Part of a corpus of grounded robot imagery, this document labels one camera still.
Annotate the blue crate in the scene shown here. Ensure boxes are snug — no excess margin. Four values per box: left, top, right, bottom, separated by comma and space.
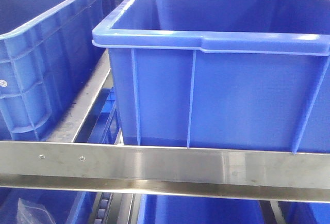
93, 0, 329, 153
1, 0, 104, 141

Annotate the near blue crate lower shelf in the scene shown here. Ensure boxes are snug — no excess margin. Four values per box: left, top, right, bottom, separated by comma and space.
1, 188, 96, 223

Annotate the blue crate shelf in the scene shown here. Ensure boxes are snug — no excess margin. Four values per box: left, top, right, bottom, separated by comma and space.
87, 87, 120, 145
1, 188, 96, 223

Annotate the upper left blue crate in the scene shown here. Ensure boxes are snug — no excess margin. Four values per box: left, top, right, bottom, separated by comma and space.
1, 0, 104, 141

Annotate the clear plastic bag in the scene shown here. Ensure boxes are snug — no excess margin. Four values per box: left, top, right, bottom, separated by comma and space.
16, 198, 56, 224

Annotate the stainless steel shelf rack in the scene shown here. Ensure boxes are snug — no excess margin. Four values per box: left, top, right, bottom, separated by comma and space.
1, 53, 329, 223

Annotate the far blue crate lower shelf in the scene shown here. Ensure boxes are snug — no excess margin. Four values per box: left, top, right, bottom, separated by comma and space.
87, 87, 120, 145

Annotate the upper middle blue crate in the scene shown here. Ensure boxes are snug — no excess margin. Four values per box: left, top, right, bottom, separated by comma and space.
93, 0, 329, 153

